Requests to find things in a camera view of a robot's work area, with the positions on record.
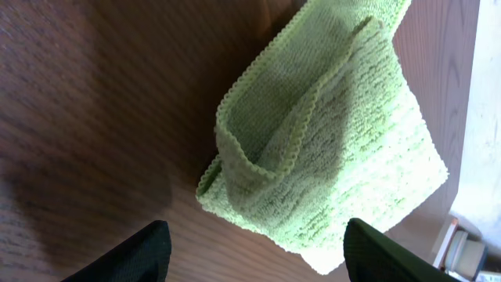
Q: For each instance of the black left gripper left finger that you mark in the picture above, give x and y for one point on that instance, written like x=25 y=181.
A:
x=143 y=257

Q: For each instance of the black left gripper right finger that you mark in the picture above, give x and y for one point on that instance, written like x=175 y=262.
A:
x=370 y=256

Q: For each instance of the light green microfiber cloth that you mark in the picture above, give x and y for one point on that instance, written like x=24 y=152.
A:
x=322 y=128

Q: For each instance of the objects beyond table edge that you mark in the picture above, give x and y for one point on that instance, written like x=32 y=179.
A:
x=461 y=251

